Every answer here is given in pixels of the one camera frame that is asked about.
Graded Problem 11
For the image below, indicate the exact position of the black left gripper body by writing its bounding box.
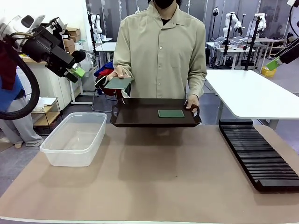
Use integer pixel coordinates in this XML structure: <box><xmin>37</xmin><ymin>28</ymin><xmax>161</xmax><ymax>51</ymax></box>
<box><xmin>22</xmin><ymin>26</ymin><xmax>76</xmax><ymax>78</ymax></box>

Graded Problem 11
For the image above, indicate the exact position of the cardboard box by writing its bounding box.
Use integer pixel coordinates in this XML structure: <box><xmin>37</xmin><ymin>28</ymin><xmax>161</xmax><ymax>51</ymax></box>
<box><xmin>63</xmin><ymin>37</ymin><xmax>76</xmax><ymax>53</ymax></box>
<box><xmin>66</xmin><ymin>27</ymin><xmax>81</xmax><ymax>37</ymax></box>

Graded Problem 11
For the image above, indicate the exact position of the person's left forearm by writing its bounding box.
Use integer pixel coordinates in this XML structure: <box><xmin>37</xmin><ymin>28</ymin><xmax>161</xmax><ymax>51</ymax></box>
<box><xmin>186</xmin><ymin>67</ymin><xmax>208</xmax><ymax>100</ymax></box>

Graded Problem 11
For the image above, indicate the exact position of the white side table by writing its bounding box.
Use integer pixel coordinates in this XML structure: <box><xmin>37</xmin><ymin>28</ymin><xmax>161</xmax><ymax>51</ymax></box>
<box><xmin>205</xmin><ymin>69</ymin><xmax>299</xmax><ymax>131</ymax></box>

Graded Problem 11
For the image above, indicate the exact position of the person's left hand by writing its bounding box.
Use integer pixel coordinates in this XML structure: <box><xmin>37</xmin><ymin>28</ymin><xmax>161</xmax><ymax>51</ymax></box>
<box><xmin>185</xmin><ymin>94</ymin><xmax>200</xmax><ymax>110</ymax></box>

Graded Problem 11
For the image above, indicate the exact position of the dark brown serving tray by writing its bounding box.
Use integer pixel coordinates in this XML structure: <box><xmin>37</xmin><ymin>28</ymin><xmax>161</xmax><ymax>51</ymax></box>
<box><xmin>109</xmin><ymin>98</ymin><xmax>203</xmax><ymax>128</ymax></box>

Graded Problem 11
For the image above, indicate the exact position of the wire frame wooden shelf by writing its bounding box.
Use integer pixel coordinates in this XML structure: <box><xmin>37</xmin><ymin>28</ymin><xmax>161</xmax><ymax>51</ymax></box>
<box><xmin>30</xmin><ymin>97</ymin><xmax>63</xmax><ymax>135</ymax></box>

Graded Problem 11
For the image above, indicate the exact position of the clear plastic storage box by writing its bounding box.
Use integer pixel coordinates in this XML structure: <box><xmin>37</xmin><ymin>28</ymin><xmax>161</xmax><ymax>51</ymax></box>
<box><xmin>40</xmin><ymin>112</ymin><xmax>108</xmax><ymax>168</ymax></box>

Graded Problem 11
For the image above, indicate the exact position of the black light stand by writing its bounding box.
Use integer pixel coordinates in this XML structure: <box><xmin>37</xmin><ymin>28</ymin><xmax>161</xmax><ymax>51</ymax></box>
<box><xmin>211</xmin><ymin>6</ymin><xmax>221</xmax><ymax>69</ymax></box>

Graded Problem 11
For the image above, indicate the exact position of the person in beige shirt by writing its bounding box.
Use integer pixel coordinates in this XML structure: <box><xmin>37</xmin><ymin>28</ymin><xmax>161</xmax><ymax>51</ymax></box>
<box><xmin>113</xmin><ymin>0</ymin><xmax>208</xmax><ymax>110</ymax></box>

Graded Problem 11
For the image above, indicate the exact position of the person's right forearm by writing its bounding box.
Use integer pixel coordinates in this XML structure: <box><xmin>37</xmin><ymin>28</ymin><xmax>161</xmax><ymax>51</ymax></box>
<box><xmin>113</xmin><ymin>52</ymin><xmax>134</xmax><ymax>77</ymax></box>

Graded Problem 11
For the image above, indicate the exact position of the bystander in grey trousers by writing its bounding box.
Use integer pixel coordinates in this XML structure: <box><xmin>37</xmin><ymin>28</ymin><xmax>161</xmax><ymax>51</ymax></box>
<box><xmin>0</xmin><ymin>39</ymin><xmax>45</xmax><ymax>148</ymax></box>

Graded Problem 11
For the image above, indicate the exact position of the black slotted PCB rack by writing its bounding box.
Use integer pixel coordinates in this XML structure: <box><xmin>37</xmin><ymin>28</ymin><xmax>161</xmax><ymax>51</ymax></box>
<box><xmin>218</xmin><ymin>119</ymin><xmax>299</xmax><ymax>193</ymax></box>

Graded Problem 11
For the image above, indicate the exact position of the black tripod stand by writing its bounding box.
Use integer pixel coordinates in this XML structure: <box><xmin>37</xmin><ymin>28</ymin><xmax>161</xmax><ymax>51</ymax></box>
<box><xmin>243</xmin><ymin>14</ymin><xmax>263</xmax><ymax>71</ymax></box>

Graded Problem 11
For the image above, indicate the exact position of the white background desk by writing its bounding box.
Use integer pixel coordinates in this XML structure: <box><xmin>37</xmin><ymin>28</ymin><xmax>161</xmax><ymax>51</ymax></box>
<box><xmin>94</xmin><ymin>42</ymin><xmax>117</xmax><ymax>70</ymax></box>

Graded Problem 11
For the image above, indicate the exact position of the white cabinet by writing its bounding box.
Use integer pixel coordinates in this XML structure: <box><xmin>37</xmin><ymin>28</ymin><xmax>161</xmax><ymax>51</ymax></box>
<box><xmin>23</xmin><ymin>50</ymin><xmax>83</xmax><ymax>111</ymax></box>

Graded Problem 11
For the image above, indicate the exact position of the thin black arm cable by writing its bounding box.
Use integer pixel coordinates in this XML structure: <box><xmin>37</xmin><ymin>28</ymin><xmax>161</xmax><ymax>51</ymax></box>
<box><xmin>289</xmin><ymin>0</ymin><xmax>299</xmax><ymax>38</ymax></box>

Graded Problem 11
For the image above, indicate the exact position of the yellow box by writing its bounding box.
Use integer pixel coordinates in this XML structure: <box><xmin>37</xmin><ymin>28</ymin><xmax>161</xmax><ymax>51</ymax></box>
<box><xmin>261</xmin><ymin>66</ymin><xmax>277</xmax><ymax>77</ymax></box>

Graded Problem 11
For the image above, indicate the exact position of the pile of coloured clothes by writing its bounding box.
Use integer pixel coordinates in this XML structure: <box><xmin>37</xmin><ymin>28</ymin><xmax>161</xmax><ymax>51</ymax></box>
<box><xmin>94</xmin><ymin>63</ymin><xmax>130</xmax><ymax>101</ymax></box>

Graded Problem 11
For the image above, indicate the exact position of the thick black arm hose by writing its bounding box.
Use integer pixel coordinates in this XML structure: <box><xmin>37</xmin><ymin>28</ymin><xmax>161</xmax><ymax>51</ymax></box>
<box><xmin>0</xmin><ymin>32</ymin><xmax>40</xmax><ymax>121</ymax></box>

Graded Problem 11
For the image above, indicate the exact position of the black face mask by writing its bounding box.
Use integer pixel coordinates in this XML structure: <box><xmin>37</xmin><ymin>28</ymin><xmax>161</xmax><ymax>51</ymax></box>
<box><xmin>153</xmin><ymin>0</ymin><xmax>176</xmax><ymax>10</ymax></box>

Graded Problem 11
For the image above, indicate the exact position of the person's right hand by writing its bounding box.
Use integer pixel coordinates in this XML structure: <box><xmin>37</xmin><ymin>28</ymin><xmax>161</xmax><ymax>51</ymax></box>
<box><xmin>108</xmin><ymin>65</ymin><xmax>134</xmax><ymax>80</ymax></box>

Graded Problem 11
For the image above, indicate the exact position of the green perforated PCB board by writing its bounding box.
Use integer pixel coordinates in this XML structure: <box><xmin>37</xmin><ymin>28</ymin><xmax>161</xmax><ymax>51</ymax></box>
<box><xmin>157</xmin><ymin>109</ymin><xmax>185</xmax><ymax>118</ymax></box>
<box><xmin>103</xmin><ymin>77</ymin><xmax>135</xmax><ymax>91</ymax></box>

